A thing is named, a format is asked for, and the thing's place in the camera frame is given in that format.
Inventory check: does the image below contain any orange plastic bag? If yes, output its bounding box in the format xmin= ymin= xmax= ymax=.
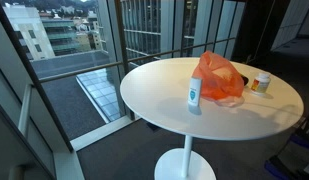
xmin=191 ymin=50 xmax=246 ymax=108

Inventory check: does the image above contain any white tube with blue logo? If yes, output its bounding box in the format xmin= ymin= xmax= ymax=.
xmin=187 ymin=76 xmax=204 ymax=108

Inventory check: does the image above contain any dark vertical window mullion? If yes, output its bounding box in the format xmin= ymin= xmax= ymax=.
xmin=113 ymin=0 xmax=136 ymax=121

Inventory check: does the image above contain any glass skylight roof outside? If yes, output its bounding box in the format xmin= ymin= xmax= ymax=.
xmin=75 ymin=67 xmax=124 ymax=124

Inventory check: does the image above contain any dark horizontal window railing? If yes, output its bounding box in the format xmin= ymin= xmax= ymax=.
xmin=38 ymin=37 xmax=237 ymax=84

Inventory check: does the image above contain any round white table base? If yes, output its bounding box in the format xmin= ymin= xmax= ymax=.
xmin=153 ymin=147 xmax=218 ymax=180

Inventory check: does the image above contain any small black object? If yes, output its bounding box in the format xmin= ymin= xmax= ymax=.
xmin=239 ymin=74 xmax=250 ymax=87

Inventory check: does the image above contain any white pill bottle orange label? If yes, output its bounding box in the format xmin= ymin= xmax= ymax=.
xmin=249 ymin=72 xmax=272 ymax=97

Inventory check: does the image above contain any dark slanted window beam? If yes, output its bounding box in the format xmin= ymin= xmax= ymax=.
xmin=0 ymin=0 xmax=75 ymax=153

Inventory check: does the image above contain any white building outside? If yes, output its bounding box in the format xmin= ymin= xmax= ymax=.
xmin=1 ymin=3 xmax=57 ymax=62

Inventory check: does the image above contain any black and blue cart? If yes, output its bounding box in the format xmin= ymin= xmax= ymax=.
xmin=263 ymin=110 xmax=309 ymax=180

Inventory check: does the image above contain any white table pedestal pole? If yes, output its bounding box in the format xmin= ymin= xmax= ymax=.
xmin=180 ymin=134 xmax=194 ymax=179

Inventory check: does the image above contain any white slanted post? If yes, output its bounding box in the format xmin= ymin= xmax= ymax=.
xmin=17 ymin=84 xmax=34 ymax=138

